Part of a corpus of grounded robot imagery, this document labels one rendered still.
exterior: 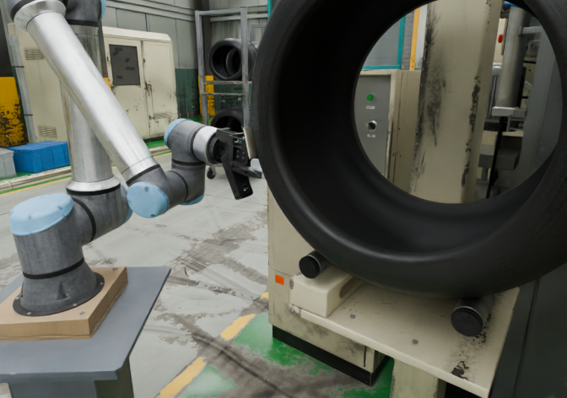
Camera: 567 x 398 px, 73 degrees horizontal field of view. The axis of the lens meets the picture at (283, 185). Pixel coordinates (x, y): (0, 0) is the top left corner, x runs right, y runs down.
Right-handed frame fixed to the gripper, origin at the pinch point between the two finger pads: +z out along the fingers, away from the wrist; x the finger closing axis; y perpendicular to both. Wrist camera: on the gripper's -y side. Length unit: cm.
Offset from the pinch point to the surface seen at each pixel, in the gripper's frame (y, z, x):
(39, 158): -147, -489, 136
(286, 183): 4.9, 10.1, -13.0
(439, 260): 1.6, 37.6, -12.9
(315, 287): -14.8, 17.2, -9.9
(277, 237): -53, -41, 59
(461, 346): -17.6, 43.0, -2.3
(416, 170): 2.2, 20.5, 26.7
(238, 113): -54, -257, 261
